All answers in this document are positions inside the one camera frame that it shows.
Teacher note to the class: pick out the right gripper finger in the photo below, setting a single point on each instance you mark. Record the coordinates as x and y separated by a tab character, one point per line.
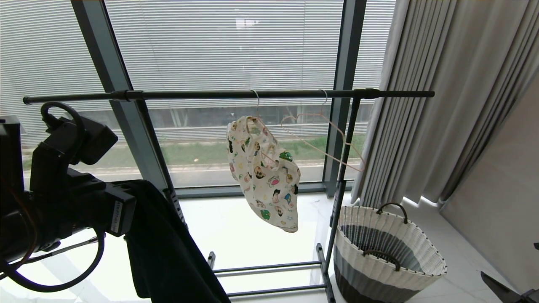
503	292

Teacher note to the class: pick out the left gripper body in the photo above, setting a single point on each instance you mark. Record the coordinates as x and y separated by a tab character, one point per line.
84	206

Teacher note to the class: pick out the black garment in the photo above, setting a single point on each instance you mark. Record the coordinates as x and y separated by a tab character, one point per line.
168	252

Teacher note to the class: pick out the cream printed garment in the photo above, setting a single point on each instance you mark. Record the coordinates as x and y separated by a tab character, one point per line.
269	189

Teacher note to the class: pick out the pink clothes hanger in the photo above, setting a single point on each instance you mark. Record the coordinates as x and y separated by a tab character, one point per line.
322	113
257	105

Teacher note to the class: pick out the white laundry basket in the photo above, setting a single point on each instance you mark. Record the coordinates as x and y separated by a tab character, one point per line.
379	235

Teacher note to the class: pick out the black clothes rack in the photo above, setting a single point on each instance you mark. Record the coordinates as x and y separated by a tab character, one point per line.
189	94

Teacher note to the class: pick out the window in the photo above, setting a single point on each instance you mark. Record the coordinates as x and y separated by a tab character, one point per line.
210	42

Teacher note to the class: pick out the beige curtain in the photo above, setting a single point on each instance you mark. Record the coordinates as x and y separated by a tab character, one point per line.
454	84

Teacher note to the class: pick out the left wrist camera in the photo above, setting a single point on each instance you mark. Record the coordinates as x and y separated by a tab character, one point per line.
88	143

